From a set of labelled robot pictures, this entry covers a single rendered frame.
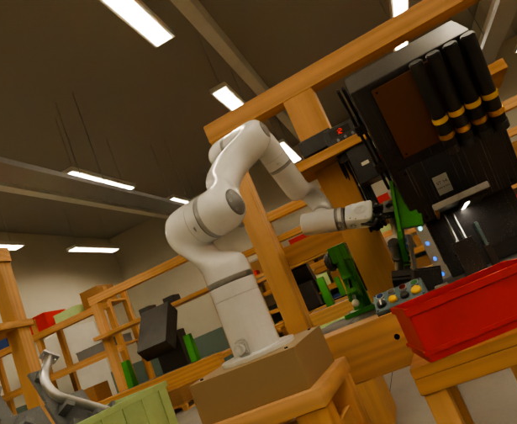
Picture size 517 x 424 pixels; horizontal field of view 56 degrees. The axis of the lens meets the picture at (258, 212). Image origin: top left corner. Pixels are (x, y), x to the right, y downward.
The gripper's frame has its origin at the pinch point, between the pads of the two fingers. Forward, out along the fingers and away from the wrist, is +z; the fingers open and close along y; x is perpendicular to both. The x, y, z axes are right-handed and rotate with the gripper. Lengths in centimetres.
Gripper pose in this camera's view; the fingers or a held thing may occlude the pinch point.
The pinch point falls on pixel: (387, 210)
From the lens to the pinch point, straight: 179.0
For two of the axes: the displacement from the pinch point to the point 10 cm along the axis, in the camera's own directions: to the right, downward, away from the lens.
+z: 9.3, -1.7, -3.3
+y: 1.5, -6.5, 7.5
